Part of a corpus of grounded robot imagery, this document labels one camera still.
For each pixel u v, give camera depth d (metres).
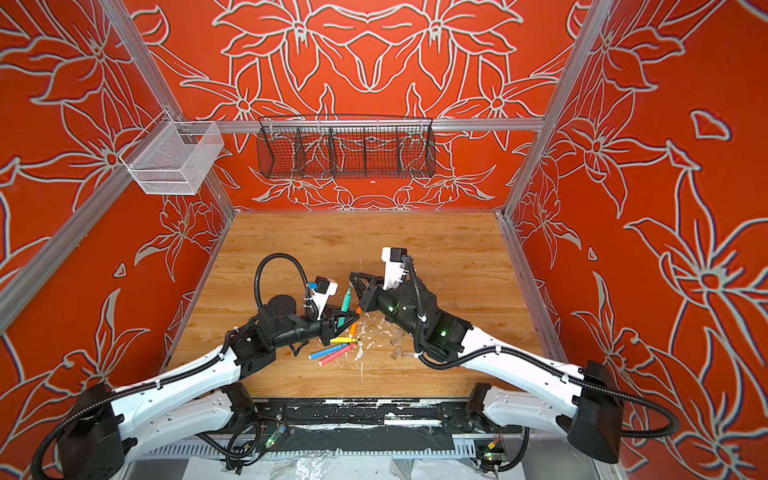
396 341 0.85
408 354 0.83
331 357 0.83
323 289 0.65
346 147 1.00
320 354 0.83
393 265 0.60
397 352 0.83
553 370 0.43
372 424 0.73
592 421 0.38
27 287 0.52
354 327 0.70
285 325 0.57
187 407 0.55
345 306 0.68
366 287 0.66
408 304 0.50
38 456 0.38
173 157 0.92
